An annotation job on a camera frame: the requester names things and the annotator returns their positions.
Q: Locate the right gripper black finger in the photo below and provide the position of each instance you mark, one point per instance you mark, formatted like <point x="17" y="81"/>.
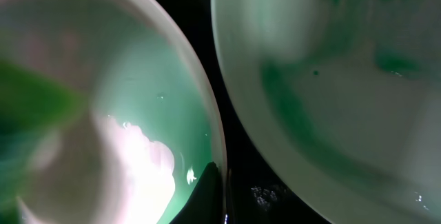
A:
<point x="205" y="204"/>

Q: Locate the white plate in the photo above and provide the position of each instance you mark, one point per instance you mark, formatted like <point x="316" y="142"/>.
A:
<point x="150" y="124"/>

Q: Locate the green wavy sponge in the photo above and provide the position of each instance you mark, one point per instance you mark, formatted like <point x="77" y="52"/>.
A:
<point x="32" y="105"/>

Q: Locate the pale green plate top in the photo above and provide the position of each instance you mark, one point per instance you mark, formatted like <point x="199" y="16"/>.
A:
<point x="342" y="100"/>

